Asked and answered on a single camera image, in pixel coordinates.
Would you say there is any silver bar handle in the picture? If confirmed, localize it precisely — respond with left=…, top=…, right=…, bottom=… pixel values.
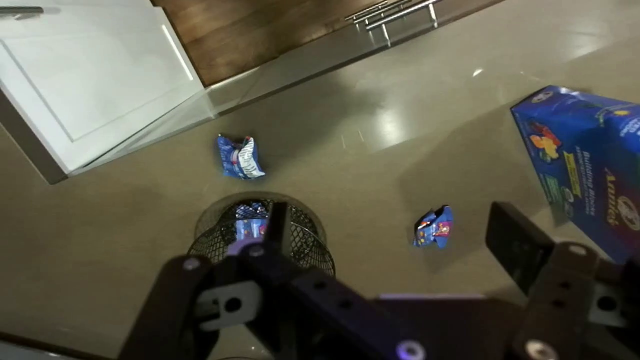
left=365, top=0, right=442, bottom=48
left=344, top=0, right=407, bottom=25

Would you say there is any dark cabinet handle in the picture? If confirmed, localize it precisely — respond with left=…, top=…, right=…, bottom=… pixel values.
left=0, top=5, right=46, bottom=20

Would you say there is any black wire mesh basket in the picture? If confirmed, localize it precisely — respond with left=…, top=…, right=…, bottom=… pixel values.
left=187, top=192, right=336, bottom=277

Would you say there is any brown wooden cabinet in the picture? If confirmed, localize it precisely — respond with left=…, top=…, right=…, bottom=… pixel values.
left=150, top=0, right=507, bottom=89

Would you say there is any small blue snack packet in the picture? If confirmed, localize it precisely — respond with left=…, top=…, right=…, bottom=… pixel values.
left=412, top=204, right=454, bottom=249

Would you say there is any white cabinet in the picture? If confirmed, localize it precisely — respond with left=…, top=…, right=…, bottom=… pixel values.
left=0, top=0, right=217, bottom=185

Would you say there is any blue cardboard snack box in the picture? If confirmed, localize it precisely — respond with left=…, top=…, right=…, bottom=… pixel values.
left=510, top=84, right=640, bottom=264

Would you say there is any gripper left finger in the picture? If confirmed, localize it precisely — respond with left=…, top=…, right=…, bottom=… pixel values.
left=117, top=201, right=427, bottom=360

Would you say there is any blue and white snack packet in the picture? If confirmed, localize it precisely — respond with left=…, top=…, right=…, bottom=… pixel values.
left=216, top=133, right=266, bottom=180

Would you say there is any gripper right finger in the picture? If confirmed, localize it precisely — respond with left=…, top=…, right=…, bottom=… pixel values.
left=485, top=201, right=640, bottom=360

